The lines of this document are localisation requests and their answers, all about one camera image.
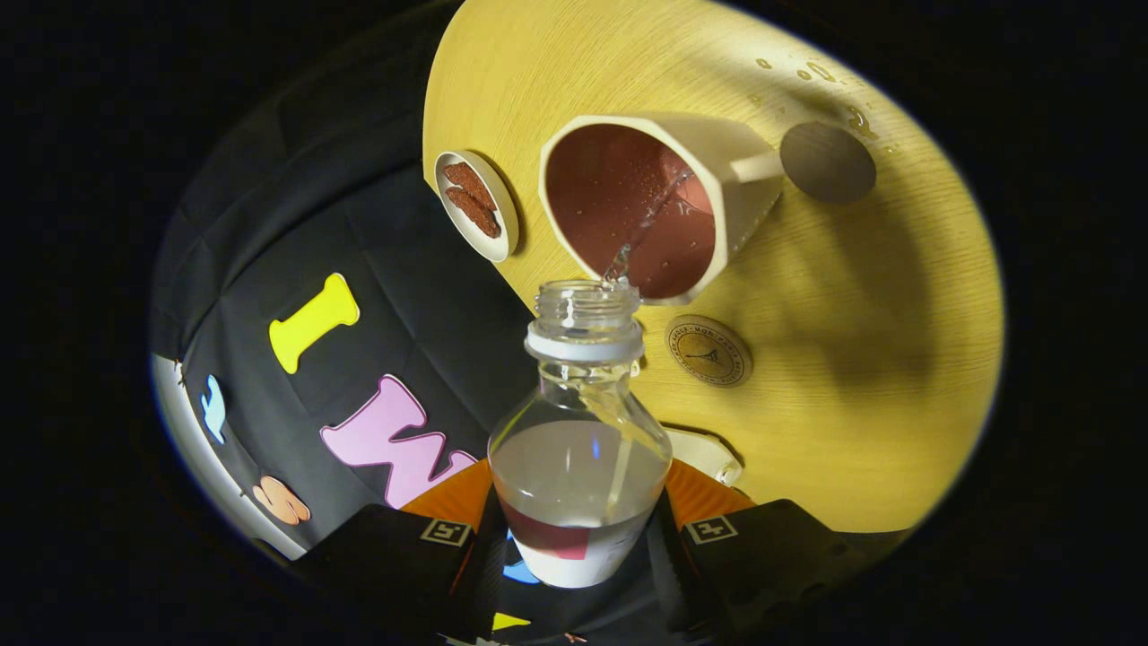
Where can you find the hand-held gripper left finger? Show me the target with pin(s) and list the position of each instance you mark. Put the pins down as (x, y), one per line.
(480, 583)

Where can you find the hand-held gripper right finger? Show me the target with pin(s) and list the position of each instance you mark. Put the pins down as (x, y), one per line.
(671, 574)

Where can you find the clear juice bottle red label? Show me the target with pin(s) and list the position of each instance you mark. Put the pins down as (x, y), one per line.
(574, 467)

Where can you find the round wooden coaster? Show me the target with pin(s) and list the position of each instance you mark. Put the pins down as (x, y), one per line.
(708, 352)

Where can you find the cream cup brown inside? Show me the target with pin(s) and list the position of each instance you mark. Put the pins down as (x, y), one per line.
(717, 148)

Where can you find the white divided seed dish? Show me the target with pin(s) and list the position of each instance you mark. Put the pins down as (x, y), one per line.
(708, 453)

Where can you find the wooden table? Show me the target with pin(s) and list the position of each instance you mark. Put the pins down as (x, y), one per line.
(852, 359)

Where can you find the black backdrop cloth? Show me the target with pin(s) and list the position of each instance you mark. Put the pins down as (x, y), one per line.
(404, 251)

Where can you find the red sausage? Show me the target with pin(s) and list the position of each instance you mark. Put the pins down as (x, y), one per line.
(473, 213)
(468, 185)

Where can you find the white round plate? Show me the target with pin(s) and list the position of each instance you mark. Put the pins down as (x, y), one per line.
(502, 202)

